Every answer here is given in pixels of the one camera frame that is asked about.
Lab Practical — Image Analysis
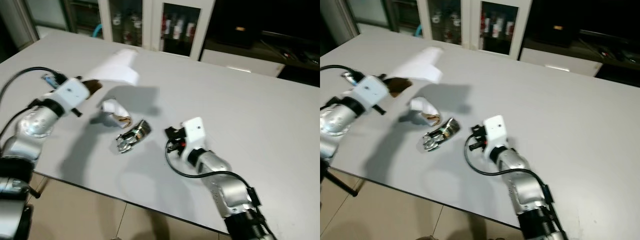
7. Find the white paper sheet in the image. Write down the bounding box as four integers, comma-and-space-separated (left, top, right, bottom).
81, 48, 141, 87
387, 46, 445, 85

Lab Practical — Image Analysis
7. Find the crumpled white paper wrapper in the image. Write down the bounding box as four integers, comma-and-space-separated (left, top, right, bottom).
99, 98, 134, 127
408, 96, 442, 126

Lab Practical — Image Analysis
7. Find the crumpled silver foil wrapper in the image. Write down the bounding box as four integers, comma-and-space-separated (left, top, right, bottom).
421, 117, 461, 153
114, 118, 152, 154

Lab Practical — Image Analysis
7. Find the white glass door cabinet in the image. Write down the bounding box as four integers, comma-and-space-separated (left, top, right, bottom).
344, 0, 534, 57
20, 0, 217, 59

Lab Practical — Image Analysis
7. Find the black table leg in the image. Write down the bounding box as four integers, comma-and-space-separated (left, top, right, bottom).
322, 167, 359, 199
27, 176, 51, 200

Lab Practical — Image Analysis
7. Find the black low cabinet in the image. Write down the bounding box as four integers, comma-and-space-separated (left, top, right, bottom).
519, 0, 640, 88
200, 0, 321, 87

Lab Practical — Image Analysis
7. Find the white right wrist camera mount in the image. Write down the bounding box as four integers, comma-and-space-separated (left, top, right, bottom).
482, 114, 509, 162
180, 116, 207, 166

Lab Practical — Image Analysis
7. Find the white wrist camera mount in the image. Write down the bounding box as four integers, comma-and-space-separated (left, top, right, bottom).
180, 116, 207, 166
42, 75, 94, 117
342, 72, 394, 116
482, 114, 509, 162

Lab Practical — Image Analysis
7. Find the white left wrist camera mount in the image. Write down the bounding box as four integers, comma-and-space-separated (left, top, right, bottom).
42, 75, 94, 117
342, 72, 394, 116

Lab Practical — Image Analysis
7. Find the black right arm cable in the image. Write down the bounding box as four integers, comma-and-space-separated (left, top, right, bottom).
164, 141, 251, 191
463, 134, 546, 188

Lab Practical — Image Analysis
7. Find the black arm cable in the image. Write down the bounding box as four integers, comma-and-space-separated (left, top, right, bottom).
320, 64, 359, 82
463, 134, 546, 188
0, 67, 57, 103
164, 141, 251, 191

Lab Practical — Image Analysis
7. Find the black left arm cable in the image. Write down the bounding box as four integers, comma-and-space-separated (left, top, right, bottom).
320, 64, 359, 82
0, 67, 57, 103

